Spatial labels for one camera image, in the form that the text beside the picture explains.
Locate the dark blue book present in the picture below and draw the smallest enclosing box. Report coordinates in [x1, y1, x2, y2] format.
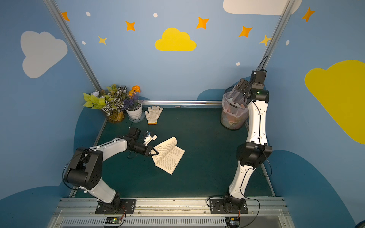
[152, 137, 185, 175]

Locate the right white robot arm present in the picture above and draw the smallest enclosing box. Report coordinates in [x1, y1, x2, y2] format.
[223, 78, 272, 214]

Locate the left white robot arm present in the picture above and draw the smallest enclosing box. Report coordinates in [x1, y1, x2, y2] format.
[62, 127, 159, 214]

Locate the trash bin with plastic bag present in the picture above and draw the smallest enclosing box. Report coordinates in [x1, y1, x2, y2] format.
[220, 85, 265, 130]

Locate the white work glove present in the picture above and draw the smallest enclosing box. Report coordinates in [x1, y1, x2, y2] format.
[144, 105, 163, 125]

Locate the white pot with flowers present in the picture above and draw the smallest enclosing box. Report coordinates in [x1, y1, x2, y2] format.
[125, 85, 142, 121]

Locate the green leafy plant pot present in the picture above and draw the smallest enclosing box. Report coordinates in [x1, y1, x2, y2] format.
[83, 84, 128, 124]

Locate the left green circuit board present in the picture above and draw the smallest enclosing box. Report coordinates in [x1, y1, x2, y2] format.
[105, 217, 123, 226]

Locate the green circuit board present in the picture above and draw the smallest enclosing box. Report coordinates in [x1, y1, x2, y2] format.
[225, 217, 240, 228]
[105, 217, 123, 226]

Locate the right green circuit board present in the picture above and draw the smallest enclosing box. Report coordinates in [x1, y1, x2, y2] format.
[225, 217, 240, 228]

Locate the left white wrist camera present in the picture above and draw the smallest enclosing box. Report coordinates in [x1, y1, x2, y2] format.
[143, 131, 157, 146]

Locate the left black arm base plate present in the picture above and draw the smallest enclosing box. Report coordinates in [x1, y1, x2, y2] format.
[95, 199, 136, 215]

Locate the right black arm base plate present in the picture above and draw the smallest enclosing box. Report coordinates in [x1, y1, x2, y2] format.
[207, 198, 249, 214]

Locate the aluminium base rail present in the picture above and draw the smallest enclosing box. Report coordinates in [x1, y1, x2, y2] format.
[48, 197, 295, 228]

